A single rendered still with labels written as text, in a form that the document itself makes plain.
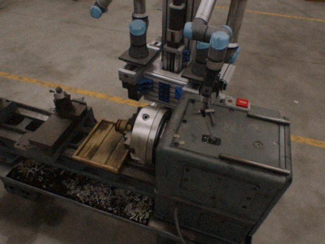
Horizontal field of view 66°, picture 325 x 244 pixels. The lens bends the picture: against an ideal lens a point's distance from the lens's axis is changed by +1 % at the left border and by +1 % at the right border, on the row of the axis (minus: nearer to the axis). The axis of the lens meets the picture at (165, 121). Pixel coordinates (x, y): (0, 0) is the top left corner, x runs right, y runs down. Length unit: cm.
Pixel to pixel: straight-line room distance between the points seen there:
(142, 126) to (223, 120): 41
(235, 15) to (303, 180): 189
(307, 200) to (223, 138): 171
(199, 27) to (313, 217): 203
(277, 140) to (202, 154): 37
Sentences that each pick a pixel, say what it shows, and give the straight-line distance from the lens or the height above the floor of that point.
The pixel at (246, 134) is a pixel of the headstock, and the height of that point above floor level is 125.
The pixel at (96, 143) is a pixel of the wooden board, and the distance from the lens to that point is 164.
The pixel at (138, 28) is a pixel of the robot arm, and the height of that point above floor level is 138.
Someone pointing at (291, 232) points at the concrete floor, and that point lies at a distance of 253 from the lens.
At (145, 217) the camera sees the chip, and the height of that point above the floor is 56.
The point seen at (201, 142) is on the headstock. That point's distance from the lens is 113.
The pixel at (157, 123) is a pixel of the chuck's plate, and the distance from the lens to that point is 123.
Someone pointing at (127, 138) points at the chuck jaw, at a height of 111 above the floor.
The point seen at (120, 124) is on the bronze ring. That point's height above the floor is 112.
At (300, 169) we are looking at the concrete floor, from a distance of 296.
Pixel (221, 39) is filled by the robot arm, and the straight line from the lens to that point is 108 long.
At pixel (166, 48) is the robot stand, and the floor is 124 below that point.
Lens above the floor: 210
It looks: 45 degrees down
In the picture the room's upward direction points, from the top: 3 degrees clockwise
